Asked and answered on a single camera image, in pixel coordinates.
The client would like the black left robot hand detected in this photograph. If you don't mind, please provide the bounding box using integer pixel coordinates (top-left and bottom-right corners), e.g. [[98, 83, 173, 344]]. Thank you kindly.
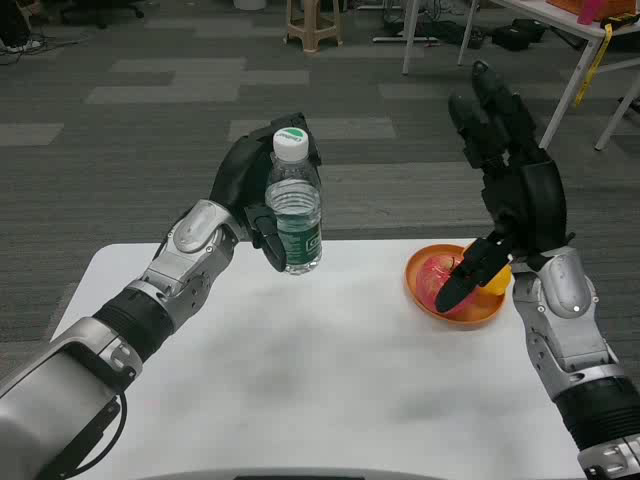
[[207, 111, 324, 274]]

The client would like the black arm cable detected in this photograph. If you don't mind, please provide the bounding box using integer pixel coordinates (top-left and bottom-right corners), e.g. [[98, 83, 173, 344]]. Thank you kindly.
[[44, 389, 129, 480]]

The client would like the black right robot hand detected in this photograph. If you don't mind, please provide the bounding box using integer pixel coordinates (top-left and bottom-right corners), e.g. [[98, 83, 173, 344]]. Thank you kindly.
[[433, 59, 577, 314]]

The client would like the pink plastic item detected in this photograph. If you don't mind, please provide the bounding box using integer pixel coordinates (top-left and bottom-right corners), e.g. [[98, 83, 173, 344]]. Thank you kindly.
[[577, 0, 609, 25]]

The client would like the black office chair base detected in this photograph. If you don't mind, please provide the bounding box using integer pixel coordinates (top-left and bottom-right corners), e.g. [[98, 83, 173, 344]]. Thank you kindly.
[[58, 0, 146, 30]]

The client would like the white power strip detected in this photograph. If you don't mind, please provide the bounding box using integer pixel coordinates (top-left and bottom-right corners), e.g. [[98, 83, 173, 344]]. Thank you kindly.
[[4, 39, 44, 55]]

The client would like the yellow lemon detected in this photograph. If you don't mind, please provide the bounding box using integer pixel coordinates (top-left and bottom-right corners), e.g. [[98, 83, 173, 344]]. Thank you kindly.
[[462, 242, 514, 300]]

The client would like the black bag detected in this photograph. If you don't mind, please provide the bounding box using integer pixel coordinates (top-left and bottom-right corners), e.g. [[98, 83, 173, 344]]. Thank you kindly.
[[492, 18, 549, 52]]

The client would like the yellow hanging strap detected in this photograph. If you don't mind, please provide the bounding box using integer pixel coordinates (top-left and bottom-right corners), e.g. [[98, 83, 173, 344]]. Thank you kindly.
[[573, 22, 614, 108]]

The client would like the clear water bottle green label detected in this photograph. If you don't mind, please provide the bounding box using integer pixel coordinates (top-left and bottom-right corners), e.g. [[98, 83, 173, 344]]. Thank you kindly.
[[263, 127, 324, 276]]

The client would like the orange plastic plate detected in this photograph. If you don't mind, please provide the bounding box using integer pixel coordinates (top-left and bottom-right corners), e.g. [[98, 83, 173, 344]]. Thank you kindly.
[[403, 243, 514, 331]]

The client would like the orange box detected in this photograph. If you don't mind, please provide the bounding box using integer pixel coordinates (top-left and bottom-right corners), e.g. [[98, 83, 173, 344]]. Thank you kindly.
[[544, 0, 640, 21]]

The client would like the white desk foot bar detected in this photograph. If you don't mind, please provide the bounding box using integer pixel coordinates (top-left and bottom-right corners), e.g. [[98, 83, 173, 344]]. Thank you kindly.
[[372, 34, 441, 45]]

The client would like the red apple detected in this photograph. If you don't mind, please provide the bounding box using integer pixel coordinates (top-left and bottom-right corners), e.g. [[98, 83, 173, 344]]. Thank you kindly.
[[415, 252, 482, 320]]

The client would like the beige plastic stool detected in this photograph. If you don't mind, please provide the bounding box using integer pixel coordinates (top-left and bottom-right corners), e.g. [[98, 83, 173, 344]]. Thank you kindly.
[[284, 0, 345, 55]]

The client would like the white metal-frame table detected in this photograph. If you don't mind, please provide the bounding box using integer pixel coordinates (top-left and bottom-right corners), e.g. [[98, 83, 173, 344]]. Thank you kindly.
[[402, 0, 640, 152]]

